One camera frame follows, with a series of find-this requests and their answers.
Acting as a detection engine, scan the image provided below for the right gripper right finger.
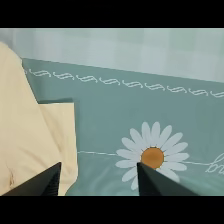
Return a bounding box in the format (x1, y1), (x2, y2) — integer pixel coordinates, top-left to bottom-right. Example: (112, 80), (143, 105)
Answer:
(136, 161), (198, 197)

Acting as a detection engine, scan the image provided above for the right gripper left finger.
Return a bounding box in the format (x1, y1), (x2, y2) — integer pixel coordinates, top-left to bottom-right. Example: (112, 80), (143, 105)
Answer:
(2, 161), (63, 197)

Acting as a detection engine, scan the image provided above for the cream shirt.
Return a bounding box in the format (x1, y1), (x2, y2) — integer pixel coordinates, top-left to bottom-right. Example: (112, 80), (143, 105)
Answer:
(0, 41), (80, 197)

